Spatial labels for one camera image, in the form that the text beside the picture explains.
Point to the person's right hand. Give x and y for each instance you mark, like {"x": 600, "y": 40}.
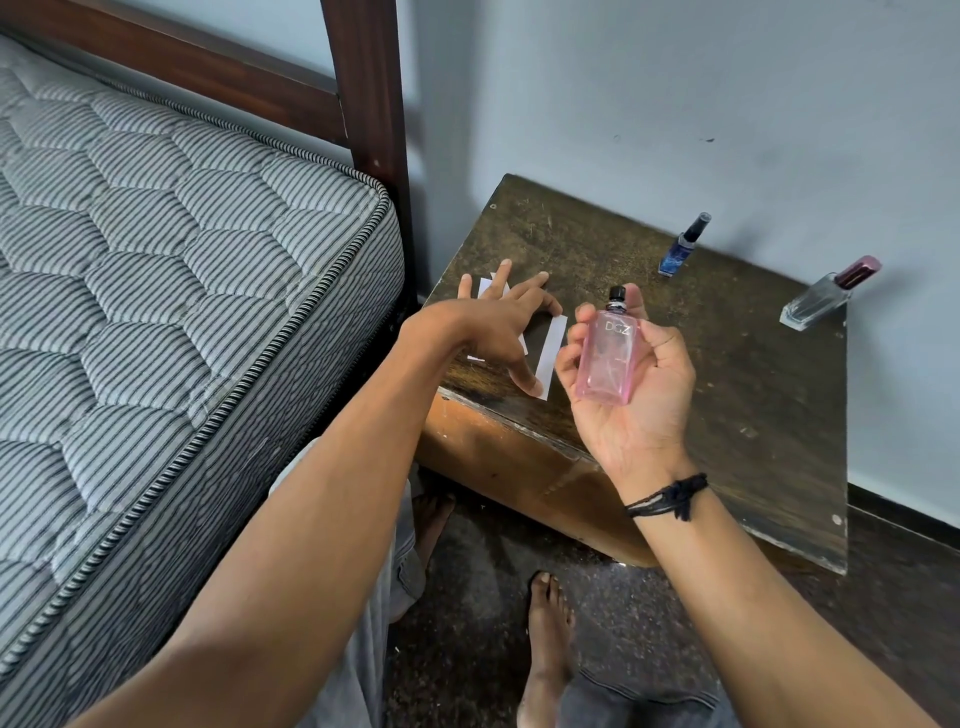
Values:
{"x": 660, "y": 405}

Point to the person's left hand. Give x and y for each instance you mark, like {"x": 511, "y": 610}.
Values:
{"x": 480, "y": 322}

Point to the person's left little finger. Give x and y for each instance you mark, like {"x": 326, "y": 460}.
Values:
{"x": 466, "y": 286}

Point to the person's right thumb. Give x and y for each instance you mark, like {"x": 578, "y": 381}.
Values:
{"x": 658, "y": 341}

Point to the person's left middle finger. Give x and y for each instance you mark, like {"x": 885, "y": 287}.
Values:
{"x": 526, "y": 286}

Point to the person's left thumb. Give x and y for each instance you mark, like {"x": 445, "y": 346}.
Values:
{"x": 526, "y": 375}

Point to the pink perfume bottle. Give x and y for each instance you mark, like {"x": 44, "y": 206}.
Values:
{"x": 607, "y": 364}

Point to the person's left forearm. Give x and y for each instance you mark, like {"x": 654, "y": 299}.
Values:
{"x": 300, "y": 540}

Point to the person's right forearm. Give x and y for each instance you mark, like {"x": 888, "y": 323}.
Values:
{"x": 750, "y": 600}

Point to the white paper strip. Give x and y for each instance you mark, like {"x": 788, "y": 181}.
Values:
{"x": 551, "y": 356}
{"x": 523, "y": 345}

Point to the blue nail polish bottle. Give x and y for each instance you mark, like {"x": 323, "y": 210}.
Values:
{"x": 681, "y": 247}

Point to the dark wooden bedside table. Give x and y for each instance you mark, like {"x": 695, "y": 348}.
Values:
{"x": 750, "y": 420}

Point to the black thread wristband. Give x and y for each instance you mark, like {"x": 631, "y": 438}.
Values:
{"x": 671, "y": 496}

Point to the clear perfume bottle maroon cap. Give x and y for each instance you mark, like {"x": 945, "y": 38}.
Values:
{"x": 817, "y": 298}

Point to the person's left foot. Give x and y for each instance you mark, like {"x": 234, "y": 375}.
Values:
{"x": 433, "y": 525}

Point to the person's foot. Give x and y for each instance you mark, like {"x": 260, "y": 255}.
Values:
{"x": 433, "y": 525}
{"x": 546, "y": 645}

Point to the person's right foot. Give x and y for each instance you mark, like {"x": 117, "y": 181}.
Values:
{"x": 546, "y": 645}

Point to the grey trousers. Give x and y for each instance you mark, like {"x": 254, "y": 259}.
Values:
{"x": 375, "y": 645}

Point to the striped quilted mattress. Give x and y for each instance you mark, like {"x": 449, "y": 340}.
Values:
{"x": 150, "y": 300}

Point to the brown wooden bed frame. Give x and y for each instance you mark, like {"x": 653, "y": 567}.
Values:
{"x": 367, "y": 90}

